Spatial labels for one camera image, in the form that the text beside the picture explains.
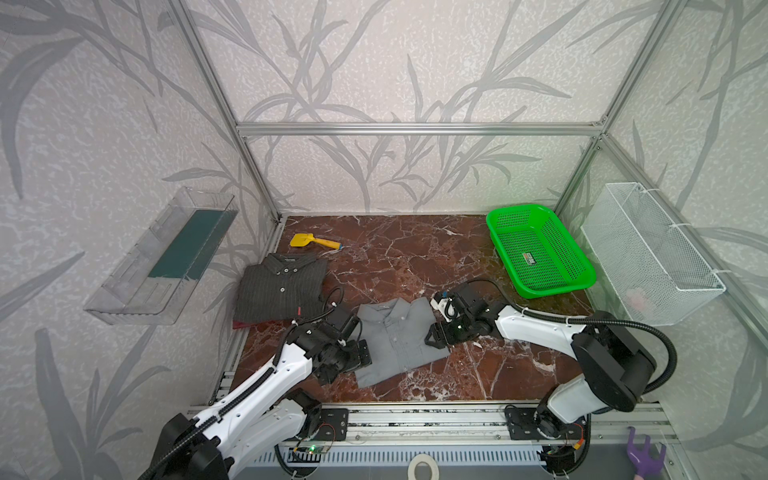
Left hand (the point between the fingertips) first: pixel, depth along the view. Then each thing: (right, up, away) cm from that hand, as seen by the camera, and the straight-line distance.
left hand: (363, 358), depth 79 cm
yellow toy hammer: (-29, +32, +33) cm, 54 cm away
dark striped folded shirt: (-27, +17, +14) cm, 34 cm away
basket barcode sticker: (+57, +25, +28) cm, 68 cm away
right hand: (+20, +5, +8) cm, 22 cm away
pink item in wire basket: (+69, +17, -5) cm, 72 cm away
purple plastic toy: (+66, -19, -11) cm, 69 cm away
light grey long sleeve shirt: (+8, +5, +6) cm, 11 cm away
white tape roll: (+14, -20, -9) cm, 26 cm away
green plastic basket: (+60, +27, +30) cm, 72 cm away
